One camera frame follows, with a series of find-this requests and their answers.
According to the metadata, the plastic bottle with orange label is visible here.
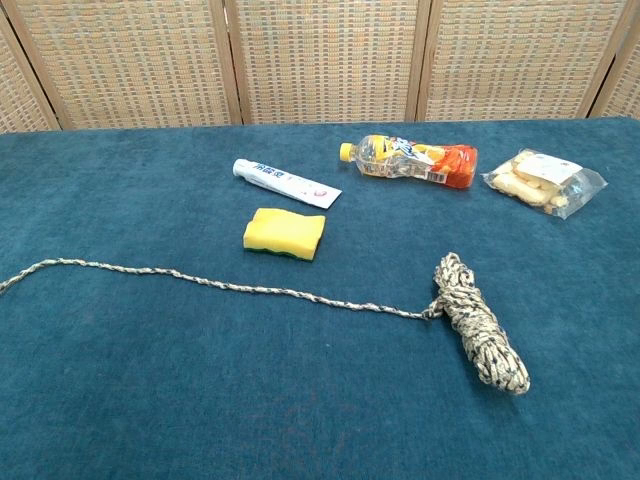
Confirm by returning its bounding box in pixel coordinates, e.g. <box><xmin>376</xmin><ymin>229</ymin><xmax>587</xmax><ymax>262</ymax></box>
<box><xmin>339</xmin><ymin>133</ymin><xmax>479</xmax><ymax>192</ymax></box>

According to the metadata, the white toothpaste tube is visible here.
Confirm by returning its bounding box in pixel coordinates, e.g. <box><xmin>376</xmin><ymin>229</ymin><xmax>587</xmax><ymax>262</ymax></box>
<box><xmin>232</xmin><ymin>158</ymin><xmax>343</xmax><ymax>210</ymax></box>

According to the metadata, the speckled beige braided rope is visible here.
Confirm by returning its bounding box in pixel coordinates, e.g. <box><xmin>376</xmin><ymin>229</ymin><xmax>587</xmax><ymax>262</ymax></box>
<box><xmin>0</xmin><ymin>251</ymin><xmax>532</xmax><ymax>397</ymax></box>

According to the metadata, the woven wooden folding screen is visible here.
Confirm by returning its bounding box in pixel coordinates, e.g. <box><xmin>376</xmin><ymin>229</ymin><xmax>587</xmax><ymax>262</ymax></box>
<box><xmin>0</xmin><ymin>0</ymin><xmax>640</xmax><ymax>134</ymax></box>

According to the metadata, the teal felt table cover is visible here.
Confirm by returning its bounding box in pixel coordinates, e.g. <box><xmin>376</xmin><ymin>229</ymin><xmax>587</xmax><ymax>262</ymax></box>
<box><xmin>0</xmin><ymin>116</ymin><xmax>640</xmax><ymax>480</ymax></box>

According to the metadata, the clear bag of biscuits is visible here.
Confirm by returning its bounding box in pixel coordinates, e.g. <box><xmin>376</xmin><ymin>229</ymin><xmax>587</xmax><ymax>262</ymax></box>
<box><xmin>480</xmin><ymin>148</ymin><xmax>609</xmax><ymax>220</ymax></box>

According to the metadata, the yellow sponge with green base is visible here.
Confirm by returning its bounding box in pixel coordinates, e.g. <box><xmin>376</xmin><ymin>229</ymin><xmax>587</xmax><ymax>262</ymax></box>
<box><xmin>243</xmin><ymin>207</ymin><xmax>327</xmax><ymax>262</ymax></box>

